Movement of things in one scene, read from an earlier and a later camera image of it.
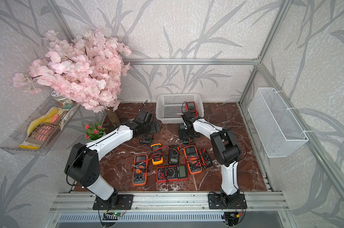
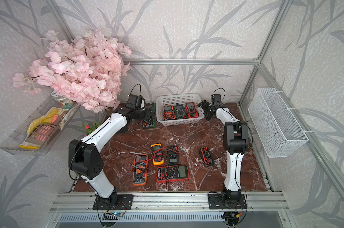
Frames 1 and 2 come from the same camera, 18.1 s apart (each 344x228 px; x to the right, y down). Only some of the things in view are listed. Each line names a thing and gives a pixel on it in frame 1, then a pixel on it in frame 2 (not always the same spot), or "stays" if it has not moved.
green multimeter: (181, 126) -> (179, 111)
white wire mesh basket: (280, 133) stays
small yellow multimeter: (156, 154) stays
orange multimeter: (140, 163) stays
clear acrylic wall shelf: (42, 127) stays
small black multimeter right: (205, 158) stays
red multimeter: (191, 107) stays
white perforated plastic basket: (170, 107) stays
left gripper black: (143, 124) -> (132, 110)
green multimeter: (146, 138) -> (150, 114)
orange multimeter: (192, 159) -> (168, 112)
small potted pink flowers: (93, 132) stays
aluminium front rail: (68, 202) stays
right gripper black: (183, 135) -> (207, 116)
